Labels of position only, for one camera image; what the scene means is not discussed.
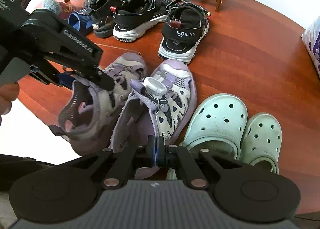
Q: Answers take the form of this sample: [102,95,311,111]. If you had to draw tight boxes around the white printed plastic bag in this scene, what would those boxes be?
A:
[301,15,320,80]

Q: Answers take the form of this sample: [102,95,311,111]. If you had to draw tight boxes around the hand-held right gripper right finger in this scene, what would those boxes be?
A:
[156,136,240,190]

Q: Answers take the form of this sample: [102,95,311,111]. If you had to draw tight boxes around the mint green clog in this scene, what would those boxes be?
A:
[166,93,248,179]
[240,112,282,174]

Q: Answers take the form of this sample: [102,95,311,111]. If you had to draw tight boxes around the pink boot with grey fur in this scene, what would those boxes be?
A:
[41,0,83,21]

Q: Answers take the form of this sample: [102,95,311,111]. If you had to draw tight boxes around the person's left hand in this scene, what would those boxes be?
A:
[0,84,20,126]

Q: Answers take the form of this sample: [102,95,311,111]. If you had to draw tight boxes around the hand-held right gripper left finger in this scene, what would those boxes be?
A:
[62,135,156,189]

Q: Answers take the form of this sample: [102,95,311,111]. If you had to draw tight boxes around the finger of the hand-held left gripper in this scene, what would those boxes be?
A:
[56,73,75,88]
[93,67,116,92]

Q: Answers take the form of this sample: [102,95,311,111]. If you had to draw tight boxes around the black strap sandal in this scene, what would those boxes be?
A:
[158,0,210,65]
[112,0,175,43]

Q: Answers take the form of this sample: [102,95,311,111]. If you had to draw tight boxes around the purple and white sneaker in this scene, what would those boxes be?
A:
[109,59,198,179]
[49,53,148,156]

